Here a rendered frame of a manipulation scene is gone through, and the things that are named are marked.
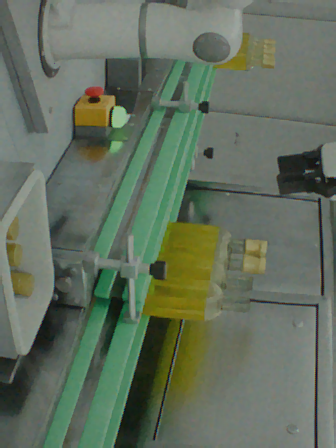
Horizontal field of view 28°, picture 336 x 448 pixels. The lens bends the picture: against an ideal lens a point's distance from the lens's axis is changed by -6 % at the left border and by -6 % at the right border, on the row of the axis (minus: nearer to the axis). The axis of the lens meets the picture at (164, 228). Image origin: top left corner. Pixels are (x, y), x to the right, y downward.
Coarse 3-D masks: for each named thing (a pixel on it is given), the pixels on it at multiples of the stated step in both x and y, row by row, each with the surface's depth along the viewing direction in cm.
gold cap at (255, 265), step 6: (246, 258) 129; (252, 258) 128; (258, 258) 129; (264, 258) 128; (246, 264) 128; (252, 264) 128; (258, 264) 128; (264, 264) 128; (246, 270) 128; (252, 270) 128; (258, 270) 128
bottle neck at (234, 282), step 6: (228, 276) 125; (234, 276) 125; (240, 276) 125; (246, 276) 125; (228, 282) 124; (234, 282) 124; (240, 282) 124; (246, 282) 124; (252, 282) 124; (228, 288) 125; (234, 288) 124; (240, 288) 124; (246, 288) 124
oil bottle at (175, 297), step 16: (160, 288) 120; (176, 288) 120; (192, 288) 120; (208, 288) 120; (144, 304) 120; (160, 304) 120; (176, 304) 119; (192, 304) 118; (208, 304) 118; (208, 320) 120
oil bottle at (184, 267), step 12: (168, 264) 125; (180, 264) 125; (192, 264) 125; (204, 264) 125; (216, 264) 125; (168, 276) 123; (180, 276) 123; (192, 276) 123; (204, 276) 123; (216, 276) 123
